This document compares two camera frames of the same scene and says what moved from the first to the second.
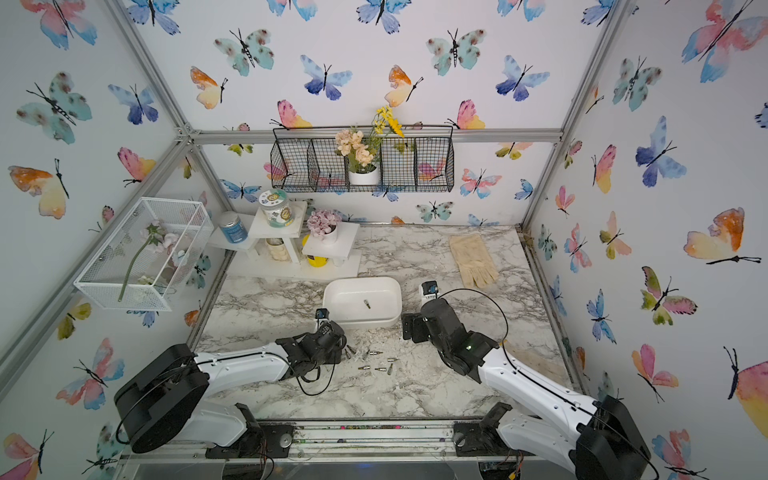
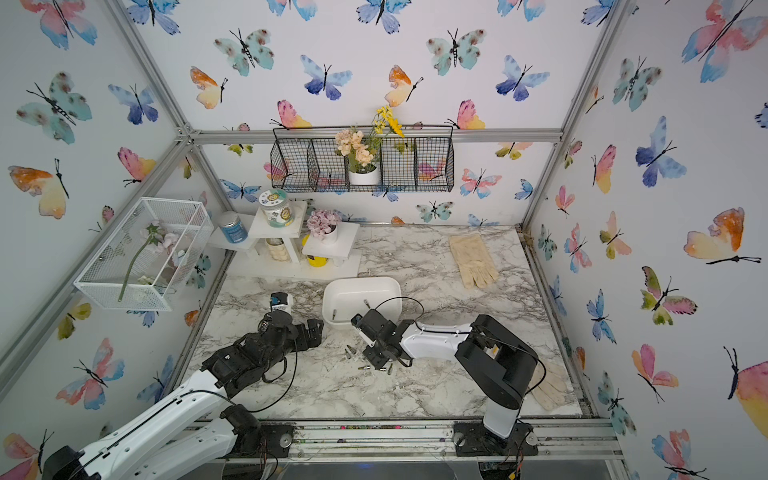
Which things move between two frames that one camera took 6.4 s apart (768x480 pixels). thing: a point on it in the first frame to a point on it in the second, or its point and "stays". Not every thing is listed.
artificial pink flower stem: (158, 239) stays
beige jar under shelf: (277, 248) stays
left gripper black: (337, 353) to (315, 334)
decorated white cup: (276, 208) stays
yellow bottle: (317, 261) stays
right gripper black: (418, 321) to (372, 359)
